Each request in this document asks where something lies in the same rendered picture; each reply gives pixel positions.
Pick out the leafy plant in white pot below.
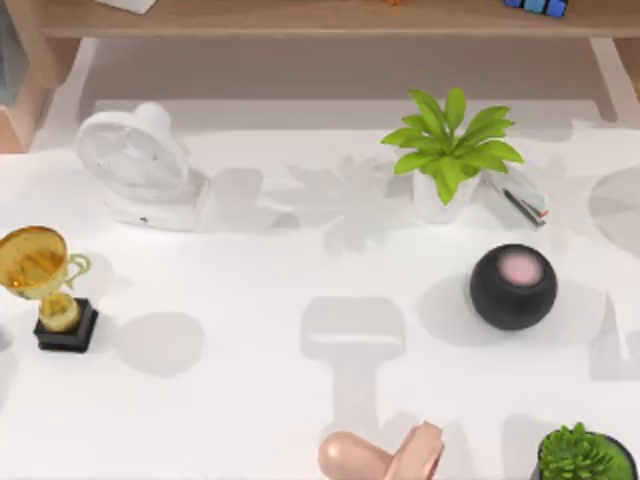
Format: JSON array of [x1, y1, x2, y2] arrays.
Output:
[[380, 87, 526, 225]]

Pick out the black round speaker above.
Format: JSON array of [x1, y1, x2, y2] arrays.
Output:
[[468, 243, 559, 333]]

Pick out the white desk fan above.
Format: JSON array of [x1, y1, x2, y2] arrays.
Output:
[[73, 102, 212, 233]]

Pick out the white stapler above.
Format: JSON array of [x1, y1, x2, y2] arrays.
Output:
[[478, 164, 551, 230]]

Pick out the wooden shelf unit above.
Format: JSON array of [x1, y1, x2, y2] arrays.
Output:
[[0, 0, 640, 154]]

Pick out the gold trophy on black base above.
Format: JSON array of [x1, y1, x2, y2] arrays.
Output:
[[0, 225, 100, 353]]

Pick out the white box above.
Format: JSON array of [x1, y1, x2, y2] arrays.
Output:
[[94, 0, 157, 15]]

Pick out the blue cube toy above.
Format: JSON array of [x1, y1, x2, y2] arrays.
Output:
[[503, 0, 570, 18]]

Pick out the green plant in black pot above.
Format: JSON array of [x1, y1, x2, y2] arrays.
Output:
[[532, 422, 640, 480]]

